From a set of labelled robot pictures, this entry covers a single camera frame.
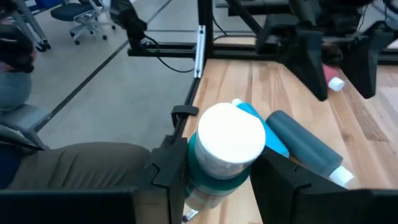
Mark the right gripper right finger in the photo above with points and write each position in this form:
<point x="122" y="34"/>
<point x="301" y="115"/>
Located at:
<point x="280" y="193"/>

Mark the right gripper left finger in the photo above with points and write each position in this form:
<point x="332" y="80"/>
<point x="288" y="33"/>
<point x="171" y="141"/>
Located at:
<point x="164" y="186"/>

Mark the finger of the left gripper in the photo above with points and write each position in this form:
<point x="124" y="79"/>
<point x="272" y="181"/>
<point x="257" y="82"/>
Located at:
<point x="367" y="62"/>
<point x="308" y="62"/>

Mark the small teal paint bottle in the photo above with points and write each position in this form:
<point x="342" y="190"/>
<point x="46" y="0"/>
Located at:
<point x="230" y="137"/>

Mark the red paint bottle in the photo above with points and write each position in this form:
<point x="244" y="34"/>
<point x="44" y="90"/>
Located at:
<point x="335" y="83"/>

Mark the light blue paint bottle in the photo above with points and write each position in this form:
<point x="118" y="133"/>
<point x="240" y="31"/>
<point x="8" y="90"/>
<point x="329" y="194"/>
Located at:
<point x="275" y="138"/>

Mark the dark slate paint bottle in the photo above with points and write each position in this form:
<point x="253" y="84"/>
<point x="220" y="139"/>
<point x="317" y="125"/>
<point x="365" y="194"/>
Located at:
<point x="301" y="140"/>

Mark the black table clamp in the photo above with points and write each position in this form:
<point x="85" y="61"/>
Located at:
<point x="185" y="110"/>

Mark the person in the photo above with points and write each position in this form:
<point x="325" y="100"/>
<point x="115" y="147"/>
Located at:
<point x="77" y="165"/>

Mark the grey chair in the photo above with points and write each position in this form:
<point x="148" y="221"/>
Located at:
<point x="21" y="118"/>

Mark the dark office chair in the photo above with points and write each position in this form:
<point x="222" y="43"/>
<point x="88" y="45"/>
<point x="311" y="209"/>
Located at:
<point x="68" y="11"/>

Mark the black table frame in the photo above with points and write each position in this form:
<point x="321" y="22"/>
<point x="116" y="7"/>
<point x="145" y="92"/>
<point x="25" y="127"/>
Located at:
<point x="205" y="18"/>

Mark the silver aluminium bracket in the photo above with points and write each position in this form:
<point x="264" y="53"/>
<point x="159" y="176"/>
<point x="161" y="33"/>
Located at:
<point x="200" y="49"/>

